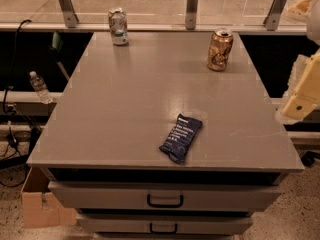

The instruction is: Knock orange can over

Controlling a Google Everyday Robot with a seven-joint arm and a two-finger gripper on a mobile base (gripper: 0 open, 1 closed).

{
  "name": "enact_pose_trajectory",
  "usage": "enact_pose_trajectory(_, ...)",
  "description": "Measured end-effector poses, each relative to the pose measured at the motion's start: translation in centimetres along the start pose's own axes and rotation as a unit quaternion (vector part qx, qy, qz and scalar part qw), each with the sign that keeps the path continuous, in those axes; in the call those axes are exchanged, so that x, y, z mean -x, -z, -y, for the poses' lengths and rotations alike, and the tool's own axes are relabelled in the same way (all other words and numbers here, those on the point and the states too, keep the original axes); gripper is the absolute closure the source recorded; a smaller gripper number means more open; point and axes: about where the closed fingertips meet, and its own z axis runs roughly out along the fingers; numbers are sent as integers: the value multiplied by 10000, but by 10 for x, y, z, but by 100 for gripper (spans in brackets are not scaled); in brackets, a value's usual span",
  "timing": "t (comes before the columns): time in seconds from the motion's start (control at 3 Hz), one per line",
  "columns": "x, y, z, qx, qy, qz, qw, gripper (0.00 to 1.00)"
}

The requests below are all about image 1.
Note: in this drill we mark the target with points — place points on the orange soda can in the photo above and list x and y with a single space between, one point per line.
219 49

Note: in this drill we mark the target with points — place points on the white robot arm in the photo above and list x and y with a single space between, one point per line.
313 23

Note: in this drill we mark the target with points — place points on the white green soda can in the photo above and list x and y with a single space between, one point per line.
117 20

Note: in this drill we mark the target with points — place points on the dark blue snack packet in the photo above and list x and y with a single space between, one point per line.
180 138

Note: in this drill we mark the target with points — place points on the grey lower drawer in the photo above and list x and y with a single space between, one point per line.
202 225

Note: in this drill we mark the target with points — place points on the grey drawer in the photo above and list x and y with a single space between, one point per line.
161 196
202 225

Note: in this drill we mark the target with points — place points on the grey upper drawer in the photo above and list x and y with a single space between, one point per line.
161 196

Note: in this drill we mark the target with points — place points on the clear plastic water bottle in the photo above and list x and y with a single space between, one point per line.
40 87

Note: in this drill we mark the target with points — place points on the brown cardboard box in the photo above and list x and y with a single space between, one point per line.
40 208

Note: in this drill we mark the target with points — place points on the middle metal rail bracket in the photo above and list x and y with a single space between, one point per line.
191 14

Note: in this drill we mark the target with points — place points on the black upper drawer handle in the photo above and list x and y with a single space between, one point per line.
165 202

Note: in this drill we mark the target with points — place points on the black drawer handle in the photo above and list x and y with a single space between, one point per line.
163 228
165 202

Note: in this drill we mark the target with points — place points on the black lower drawer handle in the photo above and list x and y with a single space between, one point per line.
163 228

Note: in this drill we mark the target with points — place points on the left metal rail bracket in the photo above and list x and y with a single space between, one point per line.
70 18

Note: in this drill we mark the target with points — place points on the green handled tool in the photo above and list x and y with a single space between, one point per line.
55 49

